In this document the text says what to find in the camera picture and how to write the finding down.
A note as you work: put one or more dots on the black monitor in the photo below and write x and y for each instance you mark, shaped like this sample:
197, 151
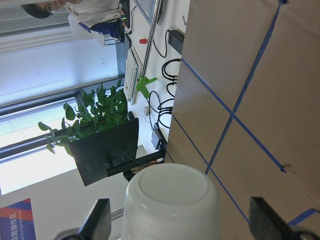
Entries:
113, 151

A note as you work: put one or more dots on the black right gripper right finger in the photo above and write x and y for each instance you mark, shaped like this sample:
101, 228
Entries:
266, 224

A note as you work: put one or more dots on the green potted plant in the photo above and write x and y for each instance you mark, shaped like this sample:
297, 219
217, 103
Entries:
98, 112

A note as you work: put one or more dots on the black power adapter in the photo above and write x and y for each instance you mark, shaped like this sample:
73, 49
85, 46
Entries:
176, 40

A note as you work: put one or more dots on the white keyboard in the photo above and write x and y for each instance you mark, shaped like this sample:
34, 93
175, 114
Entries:
132, 74

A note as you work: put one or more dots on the seated person blue jacket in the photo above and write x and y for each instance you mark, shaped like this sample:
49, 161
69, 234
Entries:
101, 16

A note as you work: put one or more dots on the white ikea cup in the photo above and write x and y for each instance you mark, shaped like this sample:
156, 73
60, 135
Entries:
171, 201

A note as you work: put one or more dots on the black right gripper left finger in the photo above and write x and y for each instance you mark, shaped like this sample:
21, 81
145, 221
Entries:
97, 225

